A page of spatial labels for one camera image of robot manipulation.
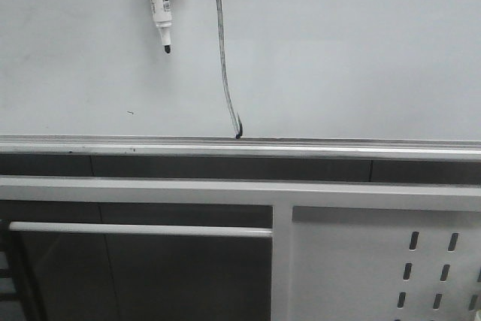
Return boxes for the white perforated metal panel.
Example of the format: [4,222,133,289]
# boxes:
[289,206,480,320]

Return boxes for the white horizontal metal rod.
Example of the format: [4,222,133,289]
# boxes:
[8,221,273,238]

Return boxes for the white metal stand frame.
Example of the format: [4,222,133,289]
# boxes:
[1,177,480,320]

